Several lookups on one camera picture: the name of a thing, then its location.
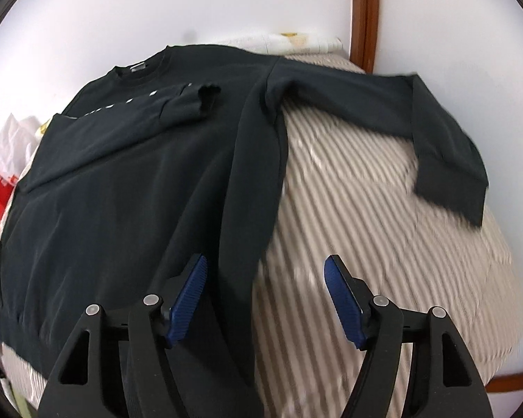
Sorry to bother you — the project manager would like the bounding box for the white patterned pillow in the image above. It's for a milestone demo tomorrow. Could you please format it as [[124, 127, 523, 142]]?
[[213, 30, 344, 55]]

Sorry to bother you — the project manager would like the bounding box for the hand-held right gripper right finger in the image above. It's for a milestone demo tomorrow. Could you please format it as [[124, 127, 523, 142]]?
[[323, 255, 494, 418]]

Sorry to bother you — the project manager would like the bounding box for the white plastic bag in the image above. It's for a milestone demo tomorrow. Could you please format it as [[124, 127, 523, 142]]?
[[0, 113, 42, 179]]

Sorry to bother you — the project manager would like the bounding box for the black sweatshirt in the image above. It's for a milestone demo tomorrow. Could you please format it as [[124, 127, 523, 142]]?
[[0, 44, 490, 387]]

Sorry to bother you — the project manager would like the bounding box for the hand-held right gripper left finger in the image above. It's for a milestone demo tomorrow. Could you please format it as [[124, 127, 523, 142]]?
[[37, 253, 209, 418]]

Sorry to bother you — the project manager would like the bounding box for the brown wooden door frame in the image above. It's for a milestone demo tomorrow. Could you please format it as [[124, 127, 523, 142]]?
[[349, 0, 380, 74]]

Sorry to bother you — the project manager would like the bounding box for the brown wooden bed frame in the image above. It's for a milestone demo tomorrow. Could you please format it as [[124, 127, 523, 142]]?
[[484, 368, 523, 395]]

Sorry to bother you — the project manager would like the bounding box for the striped beige bed cover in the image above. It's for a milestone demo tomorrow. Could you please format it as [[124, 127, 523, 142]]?
[[0, 51, 523, 418]]

